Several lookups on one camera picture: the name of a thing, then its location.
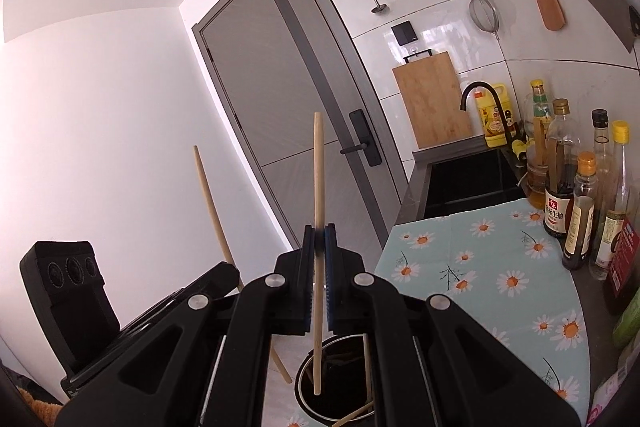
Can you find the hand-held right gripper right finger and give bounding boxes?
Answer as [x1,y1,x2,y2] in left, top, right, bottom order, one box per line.
[323,223,583,427]

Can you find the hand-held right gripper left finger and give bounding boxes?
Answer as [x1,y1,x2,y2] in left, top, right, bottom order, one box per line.
[54,224,318,427]

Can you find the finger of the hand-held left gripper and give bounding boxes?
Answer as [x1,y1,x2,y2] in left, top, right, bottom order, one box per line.
[121,262,241,358]

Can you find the black metal chopstick cup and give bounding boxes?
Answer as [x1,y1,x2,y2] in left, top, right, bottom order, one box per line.
[294,332,387,427]

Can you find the brown fuzzy cloth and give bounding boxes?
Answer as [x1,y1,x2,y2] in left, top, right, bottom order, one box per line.
[17,386,68,427]

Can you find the black sink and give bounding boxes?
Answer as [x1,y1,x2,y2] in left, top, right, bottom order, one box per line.
[424,147,524,219]

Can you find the grey door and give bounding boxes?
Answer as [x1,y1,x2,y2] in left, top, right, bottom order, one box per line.
[192,0,407,254]

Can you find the bamboo cutting board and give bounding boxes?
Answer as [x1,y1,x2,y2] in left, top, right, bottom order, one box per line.
[391,48,475,152]

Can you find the yellow oil jug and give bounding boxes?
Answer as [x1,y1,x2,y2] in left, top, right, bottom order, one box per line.
[473,82,517,149]

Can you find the black faucet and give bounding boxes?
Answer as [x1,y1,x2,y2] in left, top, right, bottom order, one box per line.
[459,80,519,148]

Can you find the small orange cap bottle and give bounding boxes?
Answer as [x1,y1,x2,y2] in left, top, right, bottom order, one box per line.
[561,152,599,271]

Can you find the green label yellow cap bottle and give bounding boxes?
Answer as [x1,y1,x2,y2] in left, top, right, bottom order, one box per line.
[522,79,555,210]

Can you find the clear yellow cap bottle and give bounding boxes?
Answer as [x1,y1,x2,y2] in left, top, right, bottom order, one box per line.
[589,121,632,281]

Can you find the dark red label bottle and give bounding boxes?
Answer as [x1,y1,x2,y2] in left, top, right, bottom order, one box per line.
[601,211,640,317]

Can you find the green packet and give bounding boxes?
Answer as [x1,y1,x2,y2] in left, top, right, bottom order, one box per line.
[612,296,640,349]

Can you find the black cap clear bottle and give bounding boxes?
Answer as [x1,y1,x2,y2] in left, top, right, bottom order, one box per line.
[590,108,615,188]

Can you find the black door lock handle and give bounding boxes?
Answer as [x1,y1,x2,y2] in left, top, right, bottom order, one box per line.
[339,109,384,167]

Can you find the black wall socket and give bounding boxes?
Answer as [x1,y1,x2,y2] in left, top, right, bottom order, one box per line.
[391,20,419,46]

